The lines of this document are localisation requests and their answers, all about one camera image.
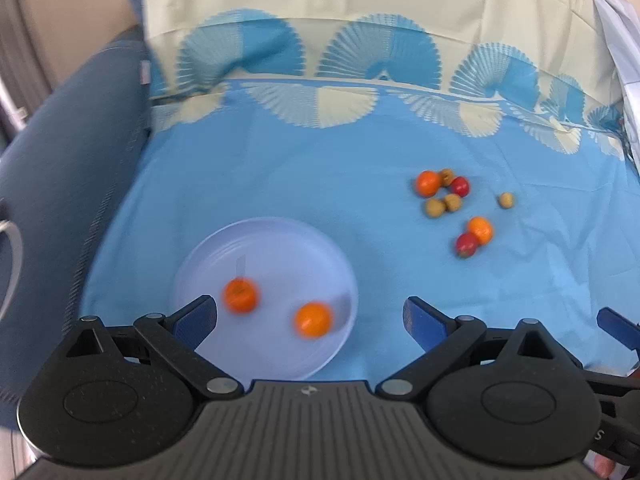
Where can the red cherry tomato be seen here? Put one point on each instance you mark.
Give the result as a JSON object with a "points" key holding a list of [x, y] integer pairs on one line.
{"points": [[460, 186], [466, 245]]}

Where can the grey curtain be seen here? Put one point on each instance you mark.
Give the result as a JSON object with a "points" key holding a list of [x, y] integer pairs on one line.
{"points": [[20, 55]]}

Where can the white crumpled cloth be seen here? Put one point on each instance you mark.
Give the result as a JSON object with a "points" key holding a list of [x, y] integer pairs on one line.
{"points": [[620, 45]]}

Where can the pale blue plate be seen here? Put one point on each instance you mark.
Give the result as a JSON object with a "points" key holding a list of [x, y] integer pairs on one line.
{"points": [[280, 255]]}

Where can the blue fan-print bedsheet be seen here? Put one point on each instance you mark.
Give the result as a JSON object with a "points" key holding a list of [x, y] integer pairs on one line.
{"points": [[300, 180]]}

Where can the person's right hand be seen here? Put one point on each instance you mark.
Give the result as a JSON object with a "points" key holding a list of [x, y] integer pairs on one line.
{"points": [[603, 466]]}

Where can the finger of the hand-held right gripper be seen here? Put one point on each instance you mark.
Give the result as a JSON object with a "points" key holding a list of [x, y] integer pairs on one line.
{"points": [[617, 327]]}

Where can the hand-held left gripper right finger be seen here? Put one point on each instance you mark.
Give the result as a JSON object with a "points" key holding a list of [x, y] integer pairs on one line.
{"points": [[425, 322]]}

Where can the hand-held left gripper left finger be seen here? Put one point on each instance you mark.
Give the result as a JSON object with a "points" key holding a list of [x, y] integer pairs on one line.
{"points": [[197, 317]]}

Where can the tan longan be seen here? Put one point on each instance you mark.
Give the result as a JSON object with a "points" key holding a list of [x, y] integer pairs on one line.
{"points": [[506, 200], [446, 176], [435, 207], [453, 202]]}

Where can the dark blue zippered cushion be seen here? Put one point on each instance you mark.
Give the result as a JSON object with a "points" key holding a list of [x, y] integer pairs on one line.
{"points": [[65, 185]]}

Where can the orange with dark stem mark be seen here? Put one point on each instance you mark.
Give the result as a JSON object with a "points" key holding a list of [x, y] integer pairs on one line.
{"points": [[240, 296]]}

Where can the plain orange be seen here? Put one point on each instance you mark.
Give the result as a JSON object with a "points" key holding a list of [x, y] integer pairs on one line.
{"points": [[427, 183], [313, 319], [481, 230]]}

